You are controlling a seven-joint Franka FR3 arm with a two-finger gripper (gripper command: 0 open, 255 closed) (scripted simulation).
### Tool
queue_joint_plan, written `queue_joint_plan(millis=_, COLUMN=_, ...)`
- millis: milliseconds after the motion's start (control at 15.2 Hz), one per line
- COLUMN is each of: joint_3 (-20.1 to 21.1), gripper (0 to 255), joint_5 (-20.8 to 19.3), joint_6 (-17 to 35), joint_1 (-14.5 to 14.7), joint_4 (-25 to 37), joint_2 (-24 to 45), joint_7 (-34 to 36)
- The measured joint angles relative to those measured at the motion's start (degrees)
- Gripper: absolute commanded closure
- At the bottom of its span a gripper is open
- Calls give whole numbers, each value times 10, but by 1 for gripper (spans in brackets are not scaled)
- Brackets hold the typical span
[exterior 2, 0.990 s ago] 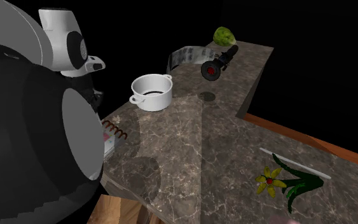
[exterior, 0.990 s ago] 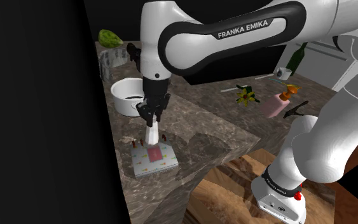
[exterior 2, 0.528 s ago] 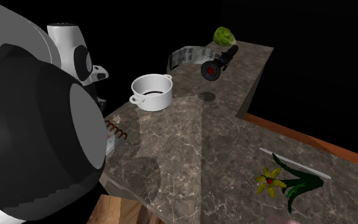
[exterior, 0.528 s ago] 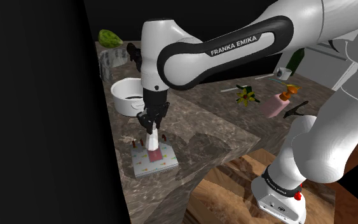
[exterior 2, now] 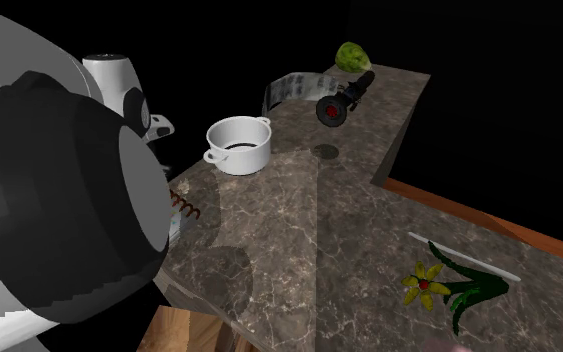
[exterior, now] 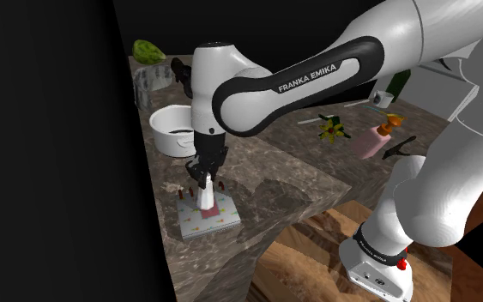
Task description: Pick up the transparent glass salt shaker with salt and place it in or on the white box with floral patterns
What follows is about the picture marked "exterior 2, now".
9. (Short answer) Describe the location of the white pot with two handles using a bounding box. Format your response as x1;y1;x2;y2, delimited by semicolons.
202;115;273;177

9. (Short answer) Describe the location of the green lettuce head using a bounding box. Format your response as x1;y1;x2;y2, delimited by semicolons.
334;41;373;75

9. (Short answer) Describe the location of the yellow flower with green stem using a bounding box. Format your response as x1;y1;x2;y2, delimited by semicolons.
401;240;511;337

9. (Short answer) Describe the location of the grey printed curved sheet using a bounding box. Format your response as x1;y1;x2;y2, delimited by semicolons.
261;71;342;118

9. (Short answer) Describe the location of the black power tool red disc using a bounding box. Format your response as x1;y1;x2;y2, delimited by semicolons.
315;70;376;128

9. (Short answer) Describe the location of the notebook with brown spiral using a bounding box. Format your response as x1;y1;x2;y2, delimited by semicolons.
167;188;203;246

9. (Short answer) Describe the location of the thin white stick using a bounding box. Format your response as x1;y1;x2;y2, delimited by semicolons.
407;231;523;283

